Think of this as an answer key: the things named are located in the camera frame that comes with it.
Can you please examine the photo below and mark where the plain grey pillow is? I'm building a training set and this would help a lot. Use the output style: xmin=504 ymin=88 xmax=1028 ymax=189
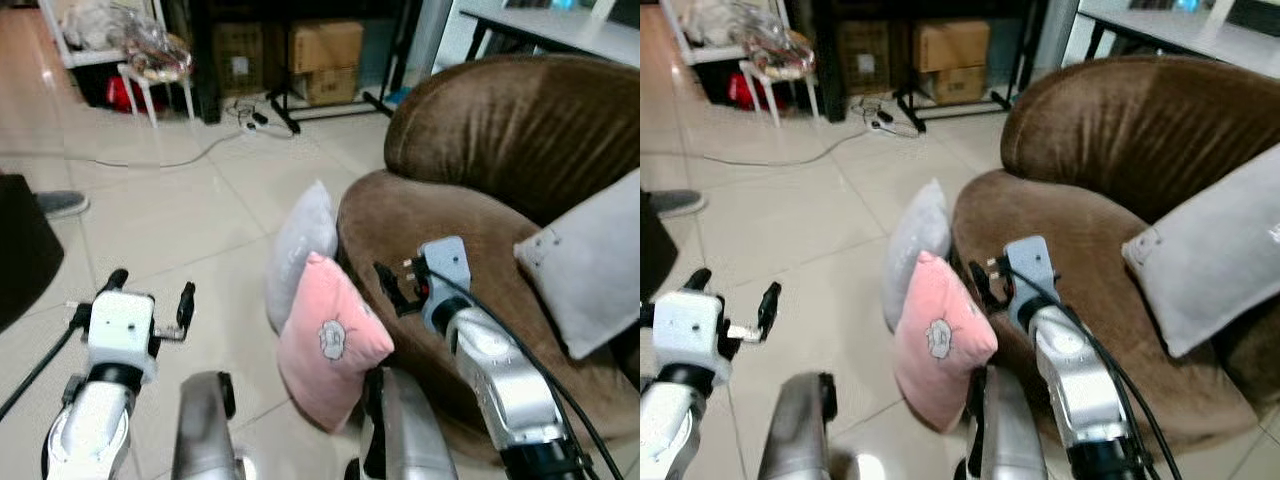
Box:
xmin=883 ymin=178 xmax=951 ymax=331
xmin=265 ymin=180 xmax=341 ymax=336

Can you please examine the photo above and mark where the black object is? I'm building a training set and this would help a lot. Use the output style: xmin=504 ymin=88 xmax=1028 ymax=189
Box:
xmin=640 ymin=205 xmax=667 ymax=301
xmin=0 ymin=175 xmax=66 ymax=333

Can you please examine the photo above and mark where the pink pillow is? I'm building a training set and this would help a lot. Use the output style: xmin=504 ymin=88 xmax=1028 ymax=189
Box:
xmin=277 ymin=252 xmax=396 ymax=433
xmin=893 ymin=250 xmax=999 ymax=433

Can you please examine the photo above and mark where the red bag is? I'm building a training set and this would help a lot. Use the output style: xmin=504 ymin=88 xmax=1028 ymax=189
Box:
xmin=105 ymin=75 xmax=166 ymax=113
xmin=728 ymin=72 xmax=791 ymax=111

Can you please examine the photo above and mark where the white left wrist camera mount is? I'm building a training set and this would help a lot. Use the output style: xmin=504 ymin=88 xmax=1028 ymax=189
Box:
xmin=88 ymin=292 xmax=159 ymax=383
xmin=654 ymin=290 xmax=733 ymax=387

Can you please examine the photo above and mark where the grey lettered pillow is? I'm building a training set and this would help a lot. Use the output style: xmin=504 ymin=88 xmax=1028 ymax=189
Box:
xmin=1122 ymin=145 xmax=1280 ymax=359
xmin=513 ymin=168 xmax=641 ymax=361

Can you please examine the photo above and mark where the grey shoe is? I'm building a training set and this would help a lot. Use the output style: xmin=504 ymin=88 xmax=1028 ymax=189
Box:
xmin=648 ymin=190 xmax=706 ymax=218
xmin=35 ymin=190 xmax=91 ymax=221

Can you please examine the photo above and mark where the white stool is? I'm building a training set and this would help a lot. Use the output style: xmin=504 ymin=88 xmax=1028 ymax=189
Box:
xmin=118 ymin=62 xmax=196 ymax=129
xmin=740 ymin=60 xmax=821 ymax=129

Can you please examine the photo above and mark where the white table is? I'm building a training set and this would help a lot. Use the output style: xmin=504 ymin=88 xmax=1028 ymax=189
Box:
xmin=458 ymin=0 xmax=641 ymax=69
xmin=1078 ymin=0 xmax=1280 ymax=79

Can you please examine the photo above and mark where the small light cardboard box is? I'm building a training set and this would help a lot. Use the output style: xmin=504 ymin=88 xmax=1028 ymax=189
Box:
xmin=300 ymin=68 xmax=359 ymax=106
xmin=925 ymin=68 xmax=986 ymax=106

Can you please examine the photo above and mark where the black metal rack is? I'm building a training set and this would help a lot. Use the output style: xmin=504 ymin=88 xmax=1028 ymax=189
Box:
xmin=785 ymin=0 xmax=1051 ymax=136
xmin=165 ymin=0 xmax=421 ymax=136

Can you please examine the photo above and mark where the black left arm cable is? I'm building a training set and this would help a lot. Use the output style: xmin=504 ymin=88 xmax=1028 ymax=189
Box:
xmin=0 ymin=300 xmax=93 ymax=421

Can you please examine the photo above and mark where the grey right robot leg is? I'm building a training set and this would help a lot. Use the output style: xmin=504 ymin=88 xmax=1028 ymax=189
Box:
xmin=345 ymin=365 xmax=456 ymax=480
xmin=955 ymin=365 xmax=1046 ymax=480

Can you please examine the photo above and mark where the white shelf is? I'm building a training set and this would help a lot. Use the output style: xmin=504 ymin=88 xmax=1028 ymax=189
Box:
xmin=38 ymin=0 xmax=166 ymax=69
xmin=660 ymin=0 xmax=791 ymax=66

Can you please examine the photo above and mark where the dark cardboard box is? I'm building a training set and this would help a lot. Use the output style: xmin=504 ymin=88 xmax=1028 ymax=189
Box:
xmin=212 ymin=22 xmax=266 ymax=96
xmin=838 ymin=22 xmax=893 ymax=96

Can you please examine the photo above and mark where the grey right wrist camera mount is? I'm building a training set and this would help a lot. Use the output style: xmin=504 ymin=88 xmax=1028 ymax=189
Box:
xmin=1003 ymin=236 xmax=1059 ymax=307
xmin=415 ymin=236 xmax=473 ymax=303

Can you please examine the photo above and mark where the grey floor cable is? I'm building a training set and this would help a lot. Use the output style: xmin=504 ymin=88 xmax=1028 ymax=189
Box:
xmin=640 ymin=125 xmax=881 ymax=171
xmin=0 ymin=125 xmax=251 ymax=171

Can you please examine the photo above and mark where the brown round sofa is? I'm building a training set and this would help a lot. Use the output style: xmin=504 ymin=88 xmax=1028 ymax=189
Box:
xmin=950 ymin=55 xmax=1280 ymax=451
xmin=337 ymin=55 xmax=641 ymax=466

